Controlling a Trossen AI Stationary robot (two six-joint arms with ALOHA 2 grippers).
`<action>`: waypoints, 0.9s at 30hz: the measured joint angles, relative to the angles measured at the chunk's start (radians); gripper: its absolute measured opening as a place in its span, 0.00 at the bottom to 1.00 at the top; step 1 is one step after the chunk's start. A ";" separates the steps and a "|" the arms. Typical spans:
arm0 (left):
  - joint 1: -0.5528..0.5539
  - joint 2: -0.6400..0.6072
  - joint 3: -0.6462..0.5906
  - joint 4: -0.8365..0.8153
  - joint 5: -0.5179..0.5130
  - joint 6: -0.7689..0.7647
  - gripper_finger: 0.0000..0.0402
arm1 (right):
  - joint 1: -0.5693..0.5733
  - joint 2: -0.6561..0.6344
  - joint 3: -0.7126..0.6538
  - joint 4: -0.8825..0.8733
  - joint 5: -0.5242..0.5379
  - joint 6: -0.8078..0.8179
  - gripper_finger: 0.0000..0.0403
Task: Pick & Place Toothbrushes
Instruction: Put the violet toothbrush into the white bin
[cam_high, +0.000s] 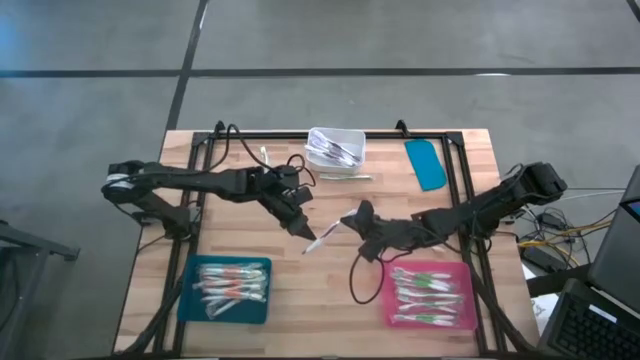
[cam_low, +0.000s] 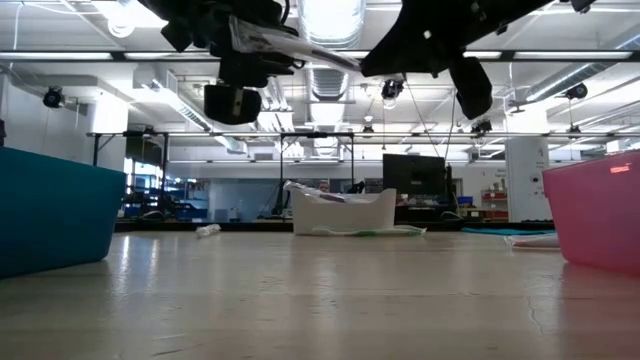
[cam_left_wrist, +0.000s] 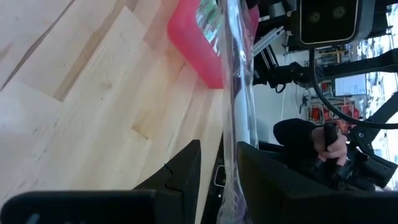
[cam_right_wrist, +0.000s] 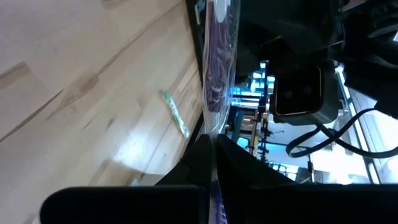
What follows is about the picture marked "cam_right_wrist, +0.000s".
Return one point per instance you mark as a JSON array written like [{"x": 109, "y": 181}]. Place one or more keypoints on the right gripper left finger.
[{"x": 140, "y": 205}]

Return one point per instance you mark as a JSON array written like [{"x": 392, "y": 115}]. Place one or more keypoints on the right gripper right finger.
[{"x": 295, "y": 205}]

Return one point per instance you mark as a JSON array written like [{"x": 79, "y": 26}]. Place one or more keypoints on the purple white toothbrush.
[{"x": 219, "y": 77}]

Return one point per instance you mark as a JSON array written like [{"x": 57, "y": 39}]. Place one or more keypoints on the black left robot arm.
[{"x": 373, "y": 46}]

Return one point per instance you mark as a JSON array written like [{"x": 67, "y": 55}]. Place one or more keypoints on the green white wrapped toothbrush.
[{"x": 174, "y": 113}]

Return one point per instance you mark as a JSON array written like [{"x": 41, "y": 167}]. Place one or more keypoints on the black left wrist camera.
[{"x": 301, "y": 93}]

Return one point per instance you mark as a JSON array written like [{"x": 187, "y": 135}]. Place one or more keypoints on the black aluminium rig frame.
[{"x": 194, "y": 46}]

